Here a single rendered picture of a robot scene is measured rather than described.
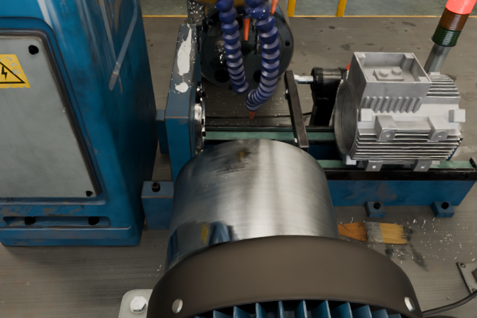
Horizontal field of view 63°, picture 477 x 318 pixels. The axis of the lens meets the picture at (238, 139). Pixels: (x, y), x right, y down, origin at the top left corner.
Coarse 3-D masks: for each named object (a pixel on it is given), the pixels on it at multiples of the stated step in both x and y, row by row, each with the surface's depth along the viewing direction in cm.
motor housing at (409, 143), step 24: (336, 96) 88; (432, 96) 75; (456, 96) 75; (336, 120) 90; (408, 120) 75; (336, 144) 89; (360, 144) 75; (384, 144) 75; (408, 144) 76; (432, 144) 76
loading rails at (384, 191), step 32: (224, 128) 92; (256, 128) 92; (288, 128) 92; (320, 128) 93; (320, 160) 86; (448, 160) 88; (352, 192) 89; (384, 192) 89; (416, 192) 89; (448, 192) 89
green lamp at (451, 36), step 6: (438, 24) 102; (438, 30) 101; (444, 30) 99; (450, 30) 99; (438, 36) 101; (444, 36) 100; (450, 36) 100; (456, 36) 100; (438, 42) 102; (444, 42) 101; (450, 42) 101
